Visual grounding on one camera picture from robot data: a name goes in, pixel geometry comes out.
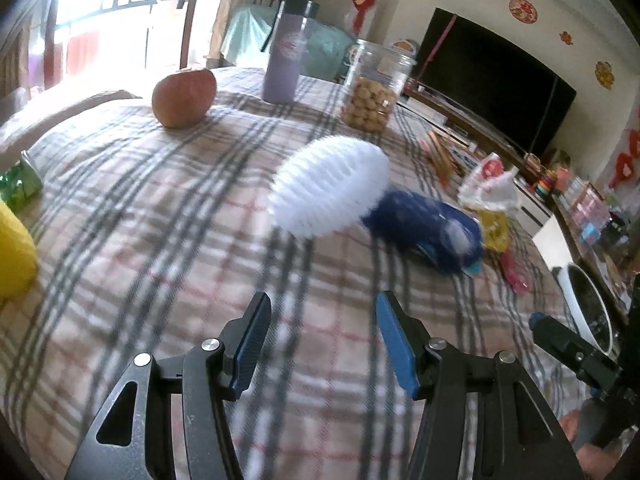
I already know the pink wrapper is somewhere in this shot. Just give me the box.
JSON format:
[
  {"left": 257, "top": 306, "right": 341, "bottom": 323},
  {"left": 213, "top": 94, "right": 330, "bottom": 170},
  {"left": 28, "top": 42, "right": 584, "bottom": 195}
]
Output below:
[{"left": 500, "top": 250, "right": 532, "bottom": 295}]

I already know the colourful picture book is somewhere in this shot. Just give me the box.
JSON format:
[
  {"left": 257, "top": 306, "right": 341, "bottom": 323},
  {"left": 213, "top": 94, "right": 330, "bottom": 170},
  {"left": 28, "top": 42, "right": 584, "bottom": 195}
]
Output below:
[{"left": 420, "top": 130, "right": 482, "bottom": 182}]

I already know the white red plastic bag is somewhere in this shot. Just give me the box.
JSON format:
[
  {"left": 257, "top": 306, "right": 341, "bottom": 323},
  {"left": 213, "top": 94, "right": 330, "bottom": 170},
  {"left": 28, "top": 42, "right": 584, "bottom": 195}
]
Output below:
[{"left": 457, "top": 154, "right": 523, "bottom": 213}]

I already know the stacking ring toy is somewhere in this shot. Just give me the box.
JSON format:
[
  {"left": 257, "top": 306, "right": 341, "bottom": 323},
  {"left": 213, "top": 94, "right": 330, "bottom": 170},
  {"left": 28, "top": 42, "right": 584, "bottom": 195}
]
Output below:
[{"left": 535, "top": 170, "right": 561, "bottom": 199}]

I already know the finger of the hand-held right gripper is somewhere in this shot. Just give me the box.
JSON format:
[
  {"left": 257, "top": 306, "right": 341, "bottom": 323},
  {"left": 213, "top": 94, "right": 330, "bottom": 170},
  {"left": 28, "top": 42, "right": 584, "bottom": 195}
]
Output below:
[{"left": 529, "top": 311, "right": 623, "bottom": 401}]

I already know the yellow spiky cup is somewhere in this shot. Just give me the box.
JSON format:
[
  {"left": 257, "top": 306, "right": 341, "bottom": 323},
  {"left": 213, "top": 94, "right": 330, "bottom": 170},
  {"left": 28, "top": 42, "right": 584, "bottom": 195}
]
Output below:
[{"left": 0, "top": 200, "right": 40, "bottom": 306}]

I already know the red apple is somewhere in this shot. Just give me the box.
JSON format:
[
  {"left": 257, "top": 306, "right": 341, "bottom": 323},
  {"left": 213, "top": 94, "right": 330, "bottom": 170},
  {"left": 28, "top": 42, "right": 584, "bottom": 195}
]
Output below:
[{"left": 151, "top": 66, "right": 218, "bottom": 129}]

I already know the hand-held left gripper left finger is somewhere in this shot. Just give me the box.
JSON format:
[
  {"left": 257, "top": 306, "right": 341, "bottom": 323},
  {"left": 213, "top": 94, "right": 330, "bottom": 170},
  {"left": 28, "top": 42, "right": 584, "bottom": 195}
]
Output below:
[{"left": 65, "top": 291, "right": 273, "bottom": 480}]

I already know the red hanging cloth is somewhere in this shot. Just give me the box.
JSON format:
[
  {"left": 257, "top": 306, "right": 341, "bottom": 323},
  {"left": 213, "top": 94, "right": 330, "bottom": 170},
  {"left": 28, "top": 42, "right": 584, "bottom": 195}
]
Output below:
[{"left": 65, "top": 30, "right": 101, "bottom": 78}]

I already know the beige curtain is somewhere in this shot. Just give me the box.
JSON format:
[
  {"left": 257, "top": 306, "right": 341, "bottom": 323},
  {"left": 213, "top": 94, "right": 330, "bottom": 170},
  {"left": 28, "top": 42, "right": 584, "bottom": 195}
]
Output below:
[{"left": 210, "top": 0, "right": 321, "bottom": 68}]

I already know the yellow wrapper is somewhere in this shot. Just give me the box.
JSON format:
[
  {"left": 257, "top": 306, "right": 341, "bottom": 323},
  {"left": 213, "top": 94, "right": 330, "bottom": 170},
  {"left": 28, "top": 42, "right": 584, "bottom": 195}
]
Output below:
[{"left": 477, "top": 207, "right": 513, "bottom": 253}]

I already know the green snack wrapper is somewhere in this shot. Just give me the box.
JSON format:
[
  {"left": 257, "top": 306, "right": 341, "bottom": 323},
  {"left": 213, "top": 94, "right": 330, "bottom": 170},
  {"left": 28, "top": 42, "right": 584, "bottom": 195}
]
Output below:
[{"left": 0, "top": 150, "right": 45, "bottom": 211}]

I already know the teal furniture cover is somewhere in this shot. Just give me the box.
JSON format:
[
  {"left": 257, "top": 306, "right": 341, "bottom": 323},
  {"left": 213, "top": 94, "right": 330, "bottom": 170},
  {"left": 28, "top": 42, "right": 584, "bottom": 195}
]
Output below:
[{"left": 220, "top": 2, "right": 362, "bottom": 83}]

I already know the dark blue wrapper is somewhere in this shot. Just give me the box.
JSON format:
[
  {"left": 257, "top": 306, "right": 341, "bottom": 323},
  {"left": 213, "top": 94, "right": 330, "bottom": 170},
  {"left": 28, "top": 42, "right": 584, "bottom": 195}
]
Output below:
[{"left": 361, "top": 189, "right": 486, "bottom": 277}]

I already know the white spiky brush ball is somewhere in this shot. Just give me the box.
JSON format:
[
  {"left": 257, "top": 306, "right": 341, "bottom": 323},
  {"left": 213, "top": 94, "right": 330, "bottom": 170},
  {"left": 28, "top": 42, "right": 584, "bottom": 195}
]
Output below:
[{"left": 267, "top": 132, "right": 391, "bottom": 239}]

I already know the round red wall decal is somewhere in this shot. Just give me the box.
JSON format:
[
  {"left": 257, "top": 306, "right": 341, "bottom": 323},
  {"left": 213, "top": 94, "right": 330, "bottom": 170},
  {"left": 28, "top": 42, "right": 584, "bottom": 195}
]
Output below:
[{"left": 508, "top": 0, "right": 538, "bottom": 23}]

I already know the white round bowl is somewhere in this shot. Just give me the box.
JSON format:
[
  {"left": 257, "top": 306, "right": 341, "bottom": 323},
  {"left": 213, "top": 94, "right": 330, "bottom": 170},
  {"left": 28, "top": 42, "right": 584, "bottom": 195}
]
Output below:
[{"left": 556, "top": 262, "right": 616, "bottom": 357}]

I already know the purple water bottle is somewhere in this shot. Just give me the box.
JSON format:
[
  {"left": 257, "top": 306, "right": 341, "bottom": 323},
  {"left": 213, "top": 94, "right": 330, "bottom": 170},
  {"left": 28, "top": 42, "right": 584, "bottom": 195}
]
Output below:
[{"left": 261, "top": 0, "right": 321, "bottom": 106}]

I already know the person's right hand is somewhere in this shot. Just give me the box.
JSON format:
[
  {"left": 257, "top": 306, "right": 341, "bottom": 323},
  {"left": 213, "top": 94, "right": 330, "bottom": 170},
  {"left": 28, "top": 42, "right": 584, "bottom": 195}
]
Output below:
[{"left": 560, "top": 406, "right": 628, "bottom": 480}]

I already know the plaid tablecloth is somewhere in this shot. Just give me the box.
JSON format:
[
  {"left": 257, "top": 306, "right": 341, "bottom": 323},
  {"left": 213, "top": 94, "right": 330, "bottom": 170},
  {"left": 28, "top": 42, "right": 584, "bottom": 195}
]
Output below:
[{"left": 0, "top": 65, "right": 593, "bottom": 480}]

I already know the beige sofa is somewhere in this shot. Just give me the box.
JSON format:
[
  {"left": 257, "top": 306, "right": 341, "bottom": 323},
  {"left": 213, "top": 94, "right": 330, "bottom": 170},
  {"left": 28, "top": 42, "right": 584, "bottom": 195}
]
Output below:
[{"left": 0, "top": 87, "right": 146, "bottom": 161}]

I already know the cluttered coffee table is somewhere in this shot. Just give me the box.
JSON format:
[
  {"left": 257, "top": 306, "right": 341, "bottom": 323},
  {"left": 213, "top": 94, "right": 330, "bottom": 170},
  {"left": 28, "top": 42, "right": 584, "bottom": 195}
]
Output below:
[{"left": 532, "top": 162, "right": 640, "bottom": 311}]

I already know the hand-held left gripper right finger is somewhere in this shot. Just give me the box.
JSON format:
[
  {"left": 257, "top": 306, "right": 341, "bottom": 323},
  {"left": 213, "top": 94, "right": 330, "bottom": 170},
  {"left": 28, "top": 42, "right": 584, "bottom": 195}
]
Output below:
[{"left": 375, "top": 290, "right": 583, "bottom": 480}]

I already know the black flat television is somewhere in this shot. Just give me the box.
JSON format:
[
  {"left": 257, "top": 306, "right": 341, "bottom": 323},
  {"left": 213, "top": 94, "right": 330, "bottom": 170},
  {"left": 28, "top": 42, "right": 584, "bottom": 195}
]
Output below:
[{"left": 407, "top": 7, "right": 578, "bottom": 158}]

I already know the clear snack jar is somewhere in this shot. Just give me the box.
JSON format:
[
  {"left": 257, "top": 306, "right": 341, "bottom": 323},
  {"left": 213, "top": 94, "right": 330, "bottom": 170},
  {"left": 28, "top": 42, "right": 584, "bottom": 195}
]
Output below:
[{"left": 340, "top": 39, "right": 418, "bottom": 133}]

